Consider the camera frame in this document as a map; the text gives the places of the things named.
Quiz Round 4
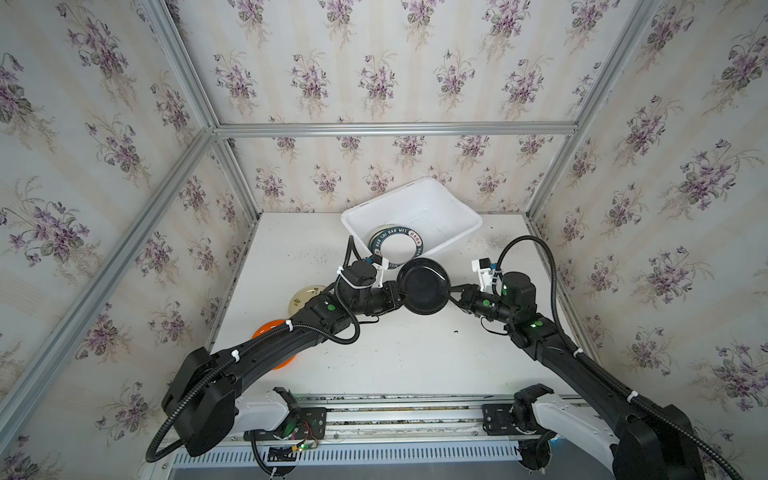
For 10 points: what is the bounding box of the black glossy plate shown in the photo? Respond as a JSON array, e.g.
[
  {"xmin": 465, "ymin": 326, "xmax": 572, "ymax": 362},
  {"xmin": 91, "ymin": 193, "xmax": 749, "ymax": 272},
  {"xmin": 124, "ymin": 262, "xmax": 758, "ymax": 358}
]
[{"xmin": 396, "ymin": 257, "xmax": 451, "ymax": 316}]

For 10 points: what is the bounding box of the green Hao Wei plate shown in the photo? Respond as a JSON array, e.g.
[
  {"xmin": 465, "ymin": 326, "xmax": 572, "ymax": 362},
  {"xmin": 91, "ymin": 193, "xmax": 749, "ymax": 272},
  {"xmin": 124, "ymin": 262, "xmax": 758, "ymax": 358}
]
[{"xmin": 367, "ymin": 225, "xmax": 424, "ymax": 269}]

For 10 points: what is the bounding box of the beige plate with calligraphy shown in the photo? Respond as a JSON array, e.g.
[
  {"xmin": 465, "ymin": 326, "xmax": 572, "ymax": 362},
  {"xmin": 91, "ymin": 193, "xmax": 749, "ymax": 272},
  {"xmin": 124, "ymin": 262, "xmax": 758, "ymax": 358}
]
[{"xmin": 288, "ymin": 285, "xmax": 325, "ymax": 317}]

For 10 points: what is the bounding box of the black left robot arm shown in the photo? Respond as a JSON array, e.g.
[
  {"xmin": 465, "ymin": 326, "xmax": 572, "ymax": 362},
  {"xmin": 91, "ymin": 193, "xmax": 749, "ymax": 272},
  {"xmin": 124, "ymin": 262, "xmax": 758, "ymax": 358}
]
[{"xmin": 145, "ymin": 255, "xmax": 406, "ymax": 463}]

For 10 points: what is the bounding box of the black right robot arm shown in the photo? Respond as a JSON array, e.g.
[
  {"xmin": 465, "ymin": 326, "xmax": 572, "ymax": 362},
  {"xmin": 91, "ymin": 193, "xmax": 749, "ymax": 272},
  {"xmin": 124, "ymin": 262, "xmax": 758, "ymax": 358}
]
[{"xmin": 450, "ymin": 259, "xmax": 741, "ymax": 479}]

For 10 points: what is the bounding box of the white plastic bin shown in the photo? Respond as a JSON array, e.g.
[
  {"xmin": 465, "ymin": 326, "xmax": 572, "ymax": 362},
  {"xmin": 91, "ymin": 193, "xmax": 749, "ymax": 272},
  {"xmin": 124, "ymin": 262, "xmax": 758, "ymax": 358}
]
[{"xmin": 341, "ymin": 177, "xmax": 482, "ymax": 257}]

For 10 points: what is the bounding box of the orange plate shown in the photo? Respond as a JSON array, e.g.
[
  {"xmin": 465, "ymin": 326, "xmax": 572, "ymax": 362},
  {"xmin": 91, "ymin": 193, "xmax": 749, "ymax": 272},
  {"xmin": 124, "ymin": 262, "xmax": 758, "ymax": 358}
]
[{"xmin": 252, "ymin": 319, "xmax": 296, "ymax": 371}]

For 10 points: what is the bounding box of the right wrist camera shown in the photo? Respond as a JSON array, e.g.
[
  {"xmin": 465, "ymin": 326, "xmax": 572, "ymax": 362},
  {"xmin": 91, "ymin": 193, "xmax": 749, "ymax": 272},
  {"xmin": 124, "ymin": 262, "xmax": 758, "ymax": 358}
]
[{"xmin": 471, "ymin": 258, "xmax": 500, "ymax": 294}]

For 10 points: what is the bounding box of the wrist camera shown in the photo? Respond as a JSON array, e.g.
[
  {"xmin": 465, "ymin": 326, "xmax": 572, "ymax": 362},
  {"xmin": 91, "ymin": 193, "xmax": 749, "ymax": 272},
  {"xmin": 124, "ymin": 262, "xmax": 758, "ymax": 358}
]
[
  {"xmin": 366, "ymin": 254, "xmax": 390, "ymax": 288},
  {"xmin": 471, "ymin": 258, "xmax": 500, "ymax": 294}
]

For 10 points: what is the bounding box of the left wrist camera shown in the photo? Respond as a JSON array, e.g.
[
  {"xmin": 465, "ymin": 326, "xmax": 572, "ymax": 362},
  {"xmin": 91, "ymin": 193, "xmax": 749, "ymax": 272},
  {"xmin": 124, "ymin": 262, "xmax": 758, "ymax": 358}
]
[{"xmin": 366, "ymin": 254, "xmax": 390, "ymax": 288}]

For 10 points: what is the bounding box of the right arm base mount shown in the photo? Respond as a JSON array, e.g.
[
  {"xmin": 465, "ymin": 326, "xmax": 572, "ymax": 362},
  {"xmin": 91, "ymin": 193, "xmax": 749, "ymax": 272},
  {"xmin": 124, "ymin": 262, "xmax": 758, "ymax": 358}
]
[{"xmin": 481, "ymin": 384, "xmax": 557, "ymax": 472}]

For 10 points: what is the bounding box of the aluminium rail base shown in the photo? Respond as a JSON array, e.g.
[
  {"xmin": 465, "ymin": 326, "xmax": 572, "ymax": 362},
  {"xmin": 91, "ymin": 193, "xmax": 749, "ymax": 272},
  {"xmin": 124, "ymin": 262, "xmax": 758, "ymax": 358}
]
[{"xmin": 149, "ymin": 392, "xmax": 655, "ymax": 469}]

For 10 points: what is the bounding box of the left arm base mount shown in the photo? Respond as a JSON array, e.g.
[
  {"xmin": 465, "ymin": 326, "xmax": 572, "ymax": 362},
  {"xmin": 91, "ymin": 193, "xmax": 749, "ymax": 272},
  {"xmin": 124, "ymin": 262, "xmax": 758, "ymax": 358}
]
[{"xmin": 239, "ymin": 387, "xmax": 328, "ymax": 479}]

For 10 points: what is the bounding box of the aluminium frame post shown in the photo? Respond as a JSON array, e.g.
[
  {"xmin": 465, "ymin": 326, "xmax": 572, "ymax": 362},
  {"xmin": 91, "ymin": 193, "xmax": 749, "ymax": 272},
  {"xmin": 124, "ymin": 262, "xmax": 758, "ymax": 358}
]
[{"xmin": 211, "ymin": 125, "xmax": 261, "ymax": 223}]

